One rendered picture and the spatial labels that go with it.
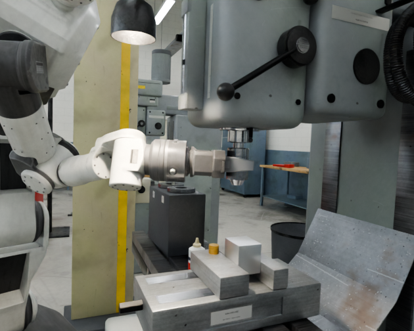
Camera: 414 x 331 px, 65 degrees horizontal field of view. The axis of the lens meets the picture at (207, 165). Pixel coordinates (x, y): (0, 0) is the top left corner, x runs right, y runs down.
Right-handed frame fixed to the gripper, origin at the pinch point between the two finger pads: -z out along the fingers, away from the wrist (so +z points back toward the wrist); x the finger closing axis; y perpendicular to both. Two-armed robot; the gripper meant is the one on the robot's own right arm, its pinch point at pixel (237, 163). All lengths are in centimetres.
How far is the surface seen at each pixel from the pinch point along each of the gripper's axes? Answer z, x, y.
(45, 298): 123, 186, 125
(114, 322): 26.0, 4.6, 38.5
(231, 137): 1.7, -1.7, -5.5
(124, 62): 61, 161, -57
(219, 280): 3.7, -13.5, 19.8
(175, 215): 14.3, 27.2, 17.9
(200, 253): 6.9, -1.6, 19.2
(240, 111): 1.5, -11.1, -9.8
